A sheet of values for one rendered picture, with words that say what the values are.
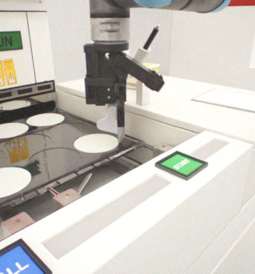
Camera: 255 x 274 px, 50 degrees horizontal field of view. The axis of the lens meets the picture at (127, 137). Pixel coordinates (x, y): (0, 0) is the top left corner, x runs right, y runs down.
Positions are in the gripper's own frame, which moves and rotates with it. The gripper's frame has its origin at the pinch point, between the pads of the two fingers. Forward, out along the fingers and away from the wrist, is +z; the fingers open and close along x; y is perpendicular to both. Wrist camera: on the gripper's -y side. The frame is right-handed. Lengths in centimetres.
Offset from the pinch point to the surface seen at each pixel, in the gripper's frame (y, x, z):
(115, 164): 1.7, -0.3, 7.3
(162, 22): -46, -312, -17
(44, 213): 14.7, 14.4, 9.4
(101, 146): 4.6, 2.2, 1.4
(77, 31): 45, -219, -11
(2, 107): 33.2, -16.6, -1.7
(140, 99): -4.2, -7.3, -6.5
